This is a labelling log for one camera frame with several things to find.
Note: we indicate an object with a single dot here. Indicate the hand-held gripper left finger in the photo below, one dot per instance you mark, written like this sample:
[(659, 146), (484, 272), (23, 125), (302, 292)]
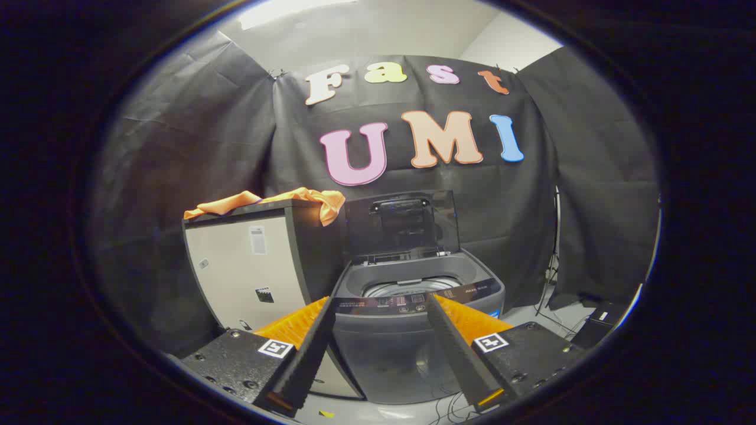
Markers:
[(307, 360)]

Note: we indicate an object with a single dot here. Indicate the black backdrop cloth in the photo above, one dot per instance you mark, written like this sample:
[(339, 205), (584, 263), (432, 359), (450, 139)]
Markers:
[(195, 147)]

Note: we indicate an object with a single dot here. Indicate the orange shirt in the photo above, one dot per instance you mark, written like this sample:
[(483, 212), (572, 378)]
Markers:
[(307, 198)]

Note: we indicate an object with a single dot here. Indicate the black box on floor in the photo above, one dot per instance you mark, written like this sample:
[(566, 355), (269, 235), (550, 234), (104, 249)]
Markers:
[(599, 324)]

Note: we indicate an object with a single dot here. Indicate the black light stand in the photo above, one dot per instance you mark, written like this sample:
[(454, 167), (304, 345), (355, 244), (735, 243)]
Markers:
[(554, 260)]

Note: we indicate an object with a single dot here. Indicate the grey top-load washing machine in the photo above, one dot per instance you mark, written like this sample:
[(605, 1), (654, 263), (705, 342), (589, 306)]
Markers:
[(384, 348)]

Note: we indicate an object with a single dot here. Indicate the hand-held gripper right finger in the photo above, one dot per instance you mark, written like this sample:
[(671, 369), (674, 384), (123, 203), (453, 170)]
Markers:
[(458, 354)]

